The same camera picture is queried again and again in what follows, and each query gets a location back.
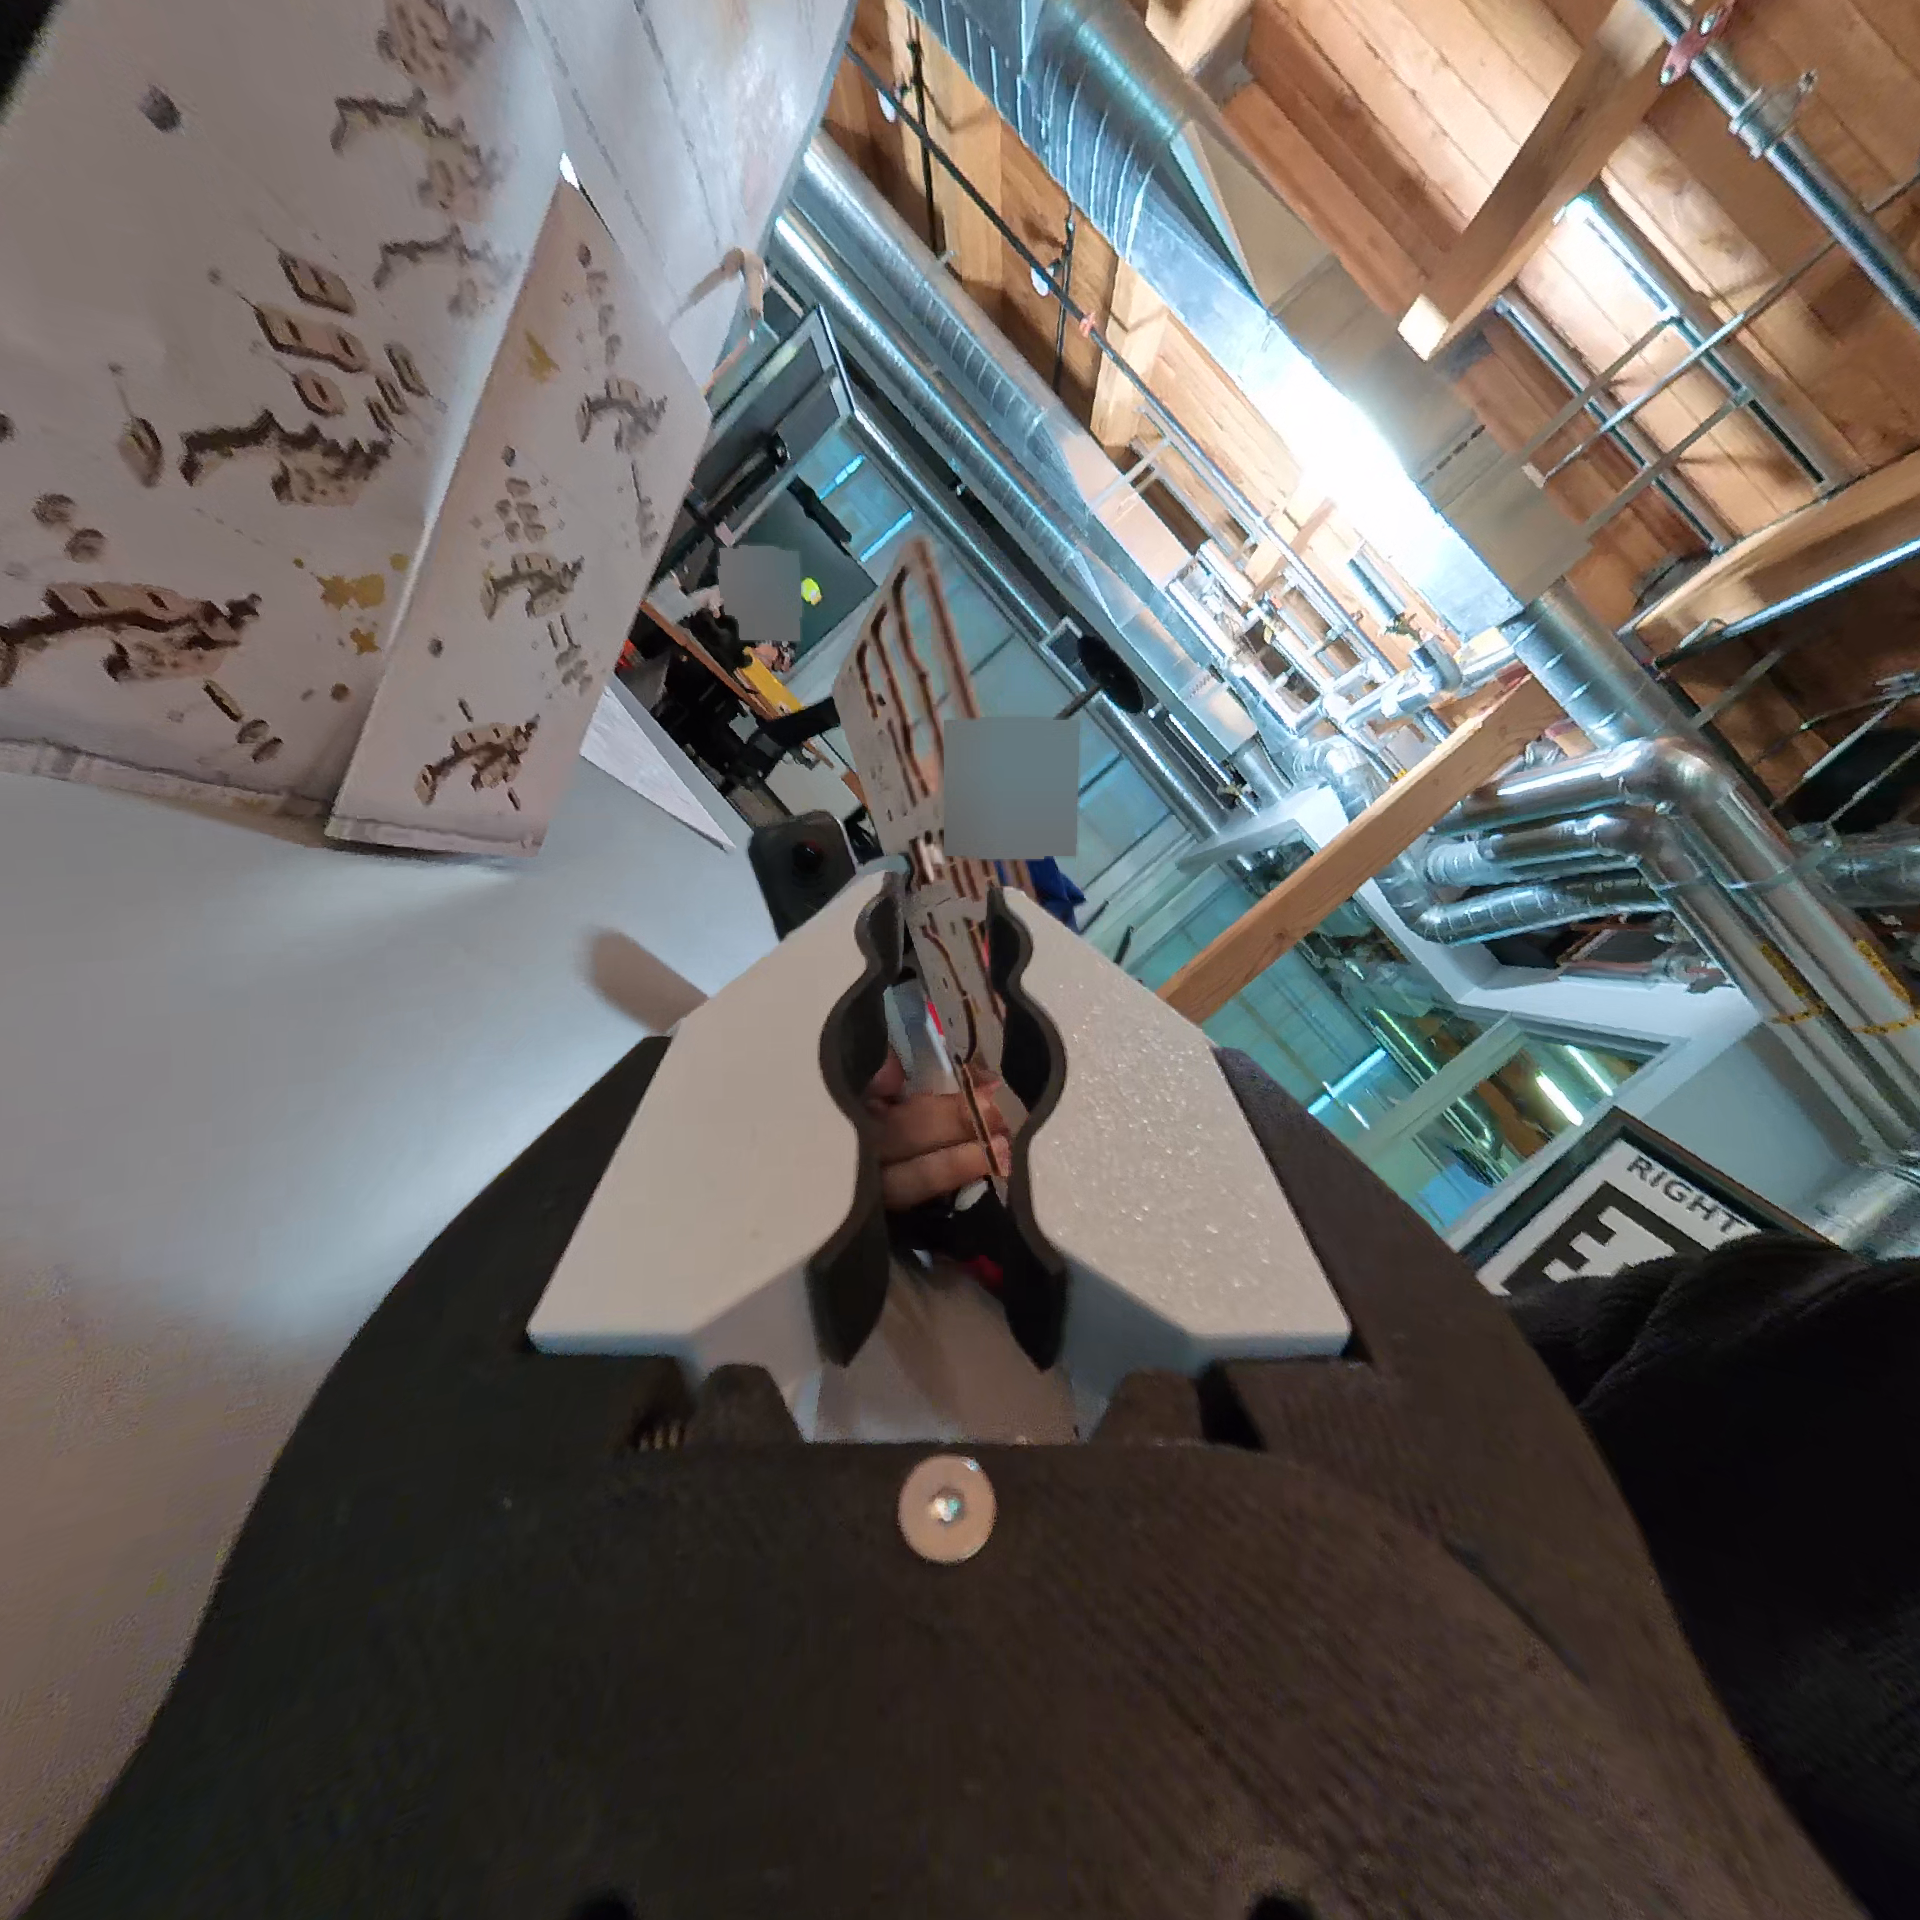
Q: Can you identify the silver spiral air duct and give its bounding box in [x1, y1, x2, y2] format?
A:
[885, 0, 1278, 318]

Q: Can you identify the laser-cut plywood sheet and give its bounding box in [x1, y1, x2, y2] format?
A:
[829, 540, 1085, 1203]

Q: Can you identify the person's right hand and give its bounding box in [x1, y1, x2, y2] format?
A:
[877, 1049, 1012, 1216]

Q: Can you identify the framed marker sign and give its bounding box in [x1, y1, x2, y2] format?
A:
[1477, 1111, 1799, 1299]

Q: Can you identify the wooden beam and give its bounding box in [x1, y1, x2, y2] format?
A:
[1159, 675, 1567, 1023]

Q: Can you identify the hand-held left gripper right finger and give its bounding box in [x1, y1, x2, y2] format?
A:
[979, 883, 1355, 1379]

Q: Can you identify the cluster of silver pipes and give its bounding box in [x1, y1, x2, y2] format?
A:
[1289, 584, 1920, 1248]

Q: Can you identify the white printed box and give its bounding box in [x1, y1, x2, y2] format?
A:
[0, 0, 715, 860]

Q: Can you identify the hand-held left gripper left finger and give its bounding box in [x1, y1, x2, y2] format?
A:
[525, 883, 912, 1379]

